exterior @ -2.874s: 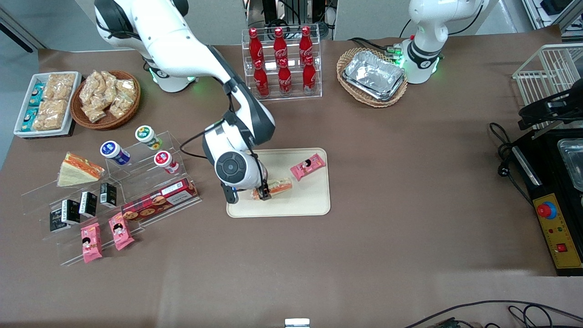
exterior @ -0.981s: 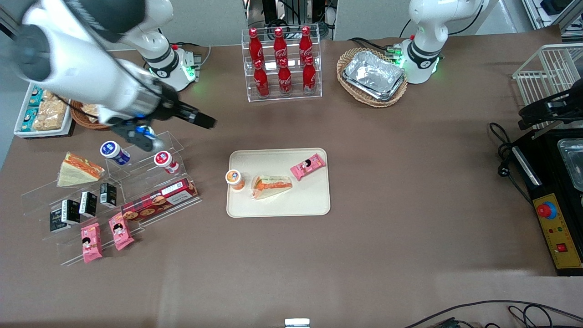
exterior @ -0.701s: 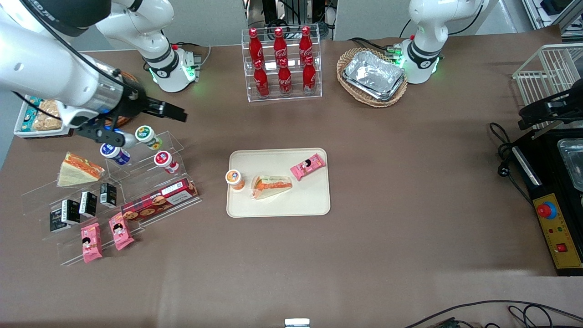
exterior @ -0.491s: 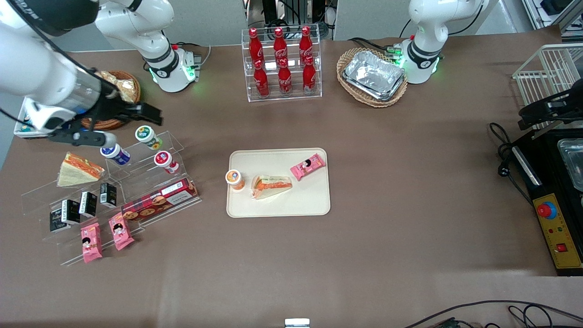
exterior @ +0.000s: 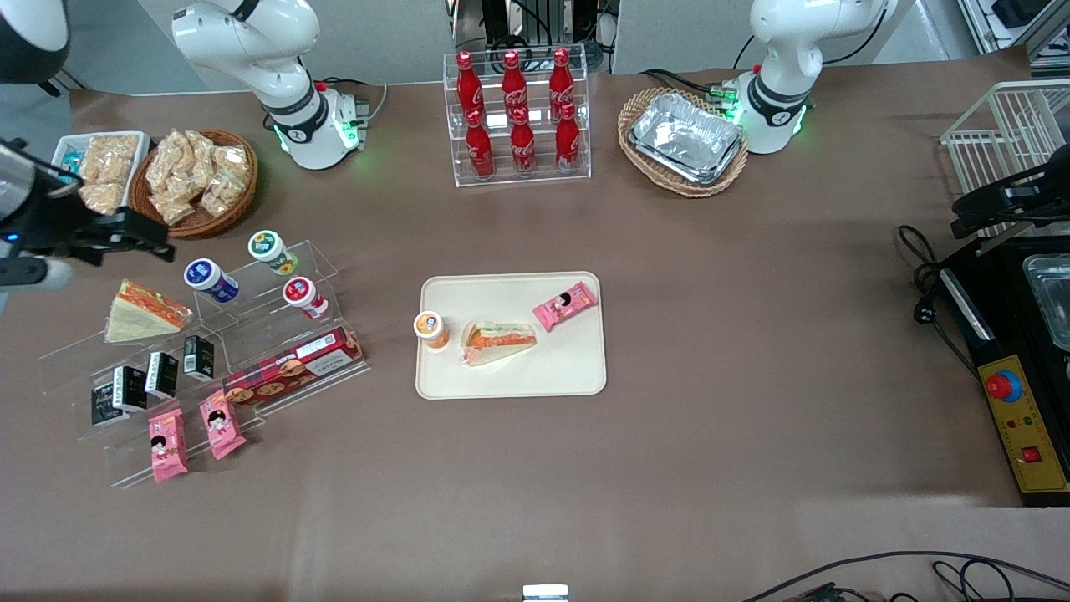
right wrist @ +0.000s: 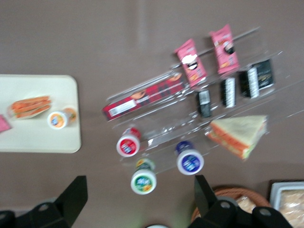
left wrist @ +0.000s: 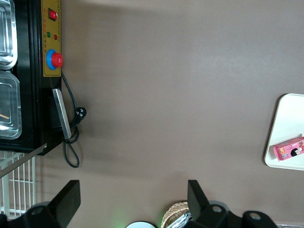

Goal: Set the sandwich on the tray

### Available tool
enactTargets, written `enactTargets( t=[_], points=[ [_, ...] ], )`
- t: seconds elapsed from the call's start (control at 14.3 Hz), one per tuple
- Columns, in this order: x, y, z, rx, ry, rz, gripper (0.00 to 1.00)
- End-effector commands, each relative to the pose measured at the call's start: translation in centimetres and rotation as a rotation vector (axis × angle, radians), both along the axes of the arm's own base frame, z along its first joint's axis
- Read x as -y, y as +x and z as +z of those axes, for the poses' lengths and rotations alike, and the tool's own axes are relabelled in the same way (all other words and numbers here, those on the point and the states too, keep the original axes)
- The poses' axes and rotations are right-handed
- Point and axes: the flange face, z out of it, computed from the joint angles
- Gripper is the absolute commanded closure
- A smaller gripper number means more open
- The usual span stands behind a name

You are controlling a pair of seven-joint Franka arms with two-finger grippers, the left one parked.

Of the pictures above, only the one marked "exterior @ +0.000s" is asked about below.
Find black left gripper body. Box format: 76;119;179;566
1003;163;1070;212

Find triangle sandwich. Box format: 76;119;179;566
106;279;193;344
460;321;538;369

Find aluminium foil tray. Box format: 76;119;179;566
629;92;745;186

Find cream plastic tray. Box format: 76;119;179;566
415;270;607;400

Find tan crispy snack pack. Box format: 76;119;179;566
84;134;140;185
79;182;126;215

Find clear bag of snacks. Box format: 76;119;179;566
199;171;243;218
146;134;189;181
182;130;220;168
213;144;252;181
150;188;197;227

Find white rectangular dish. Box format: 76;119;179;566
52;131;151;220

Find brown wicker basket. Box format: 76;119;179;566
130;129;258;240

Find blue lid yogurt cup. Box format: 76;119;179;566
184;258;241;304

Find steel food container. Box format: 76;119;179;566
1022;254;1070;352

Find black sealing machine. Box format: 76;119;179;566
935;234;1070;508

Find small black carton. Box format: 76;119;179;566
146;351;179;400
92;385;126;427
183;335;215;382
113;365;150;412

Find green lid yogurt cup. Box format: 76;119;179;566
248;230;298;277

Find red lid yogurt cup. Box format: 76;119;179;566
283;277;330;320

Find clear acrylic stepped stand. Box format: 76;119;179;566
191;240;371;412
38;330;268;490

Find red cookie box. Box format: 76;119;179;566
222;326;366;408

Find pink snack pack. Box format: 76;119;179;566
199;390;247;461
533;282;599;333
149;408;189;484

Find yellow control panel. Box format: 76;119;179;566
976;355;1069;494

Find light wicker basket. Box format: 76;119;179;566
618;87;750;198

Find orange lid cup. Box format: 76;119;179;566
414;311;451;349

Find red cola bottle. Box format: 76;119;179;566
548;48;574;110
510;107;537;175
456;50;484;118
502;50;529;114
465;109;496;179
555;102;582;172

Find clear acrylic bottle rack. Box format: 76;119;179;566
443;52;592;188

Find white wire rack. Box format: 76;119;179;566
940;79;1070;243

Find silver handle bar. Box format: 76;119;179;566
940;268;996;342

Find black power cable with plug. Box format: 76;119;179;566
897;224;979;377

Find aluminium frame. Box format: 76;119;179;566
957;0;1070;64

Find red knob blue ring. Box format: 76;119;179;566
985;368;1023;402

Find black base cable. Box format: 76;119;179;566
639;67;736;105

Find long black cable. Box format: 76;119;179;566
740;549;1070;602

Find coiled black cable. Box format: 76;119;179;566
932;559;1070;602

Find black equipment with cables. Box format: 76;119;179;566
447;0;619;72

